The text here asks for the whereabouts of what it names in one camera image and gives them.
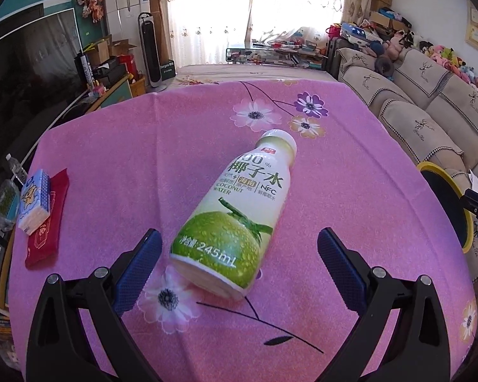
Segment green coconut water bottle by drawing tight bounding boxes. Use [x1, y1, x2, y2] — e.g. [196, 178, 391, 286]
[170, 129, 297, 300]

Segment yellow rimmed black trash bin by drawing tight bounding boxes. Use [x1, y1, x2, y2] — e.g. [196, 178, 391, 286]
[417, 161, 474, 253]

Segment beige sofa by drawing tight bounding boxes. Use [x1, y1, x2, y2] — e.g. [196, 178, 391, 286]
[336, 45, 478, 287]

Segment red envelope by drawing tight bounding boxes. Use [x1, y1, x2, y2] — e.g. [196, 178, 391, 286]
[25, 168, 69, 269]

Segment blue tissue pack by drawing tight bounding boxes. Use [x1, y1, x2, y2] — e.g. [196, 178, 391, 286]
[17, 169, 51, 236]

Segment clear plastic container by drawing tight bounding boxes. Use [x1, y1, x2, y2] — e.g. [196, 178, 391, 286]
[0, 180, 19, 232]

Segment clear water bottle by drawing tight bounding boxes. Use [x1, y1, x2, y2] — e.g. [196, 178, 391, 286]
[6, 153, 27, 185]

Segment plush toys pile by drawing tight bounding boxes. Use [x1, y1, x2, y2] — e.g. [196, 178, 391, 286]
[391, 30, 478, 93]

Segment pink floral tablecloth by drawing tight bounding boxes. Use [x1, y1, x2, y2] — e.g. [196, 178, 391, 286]
[8, 81, 477, 381]

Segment glass coffee table with clutter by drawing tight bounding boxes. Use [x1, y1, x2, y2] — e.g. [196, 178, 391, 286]
[225, 40, 327, 70]

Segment tv stand cabinet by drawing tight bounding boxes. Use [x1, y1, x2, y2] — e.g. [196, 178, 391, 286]
[84, 73, 133, 115]

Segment large black television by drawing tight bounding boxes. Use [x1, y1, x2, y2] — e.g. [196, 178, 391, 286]
[0, 9, 86, 186]

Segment cardboard boxes by television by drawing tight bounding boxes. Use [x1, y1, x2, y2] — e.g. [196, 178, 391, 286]
[83, 35, 136, 68]

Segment white curtains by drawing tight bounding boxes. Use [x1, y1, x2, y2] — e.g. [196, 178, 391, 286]
[164, 0, 370, 67]

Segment black tower fan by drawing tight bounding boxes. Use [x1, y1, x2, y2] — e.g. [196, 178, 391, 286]
[138, 12, 163, 91]

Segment white air conditioner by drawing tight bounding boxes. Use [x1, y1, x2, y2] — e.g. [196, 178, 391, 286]
[104, 0, 150, 72]

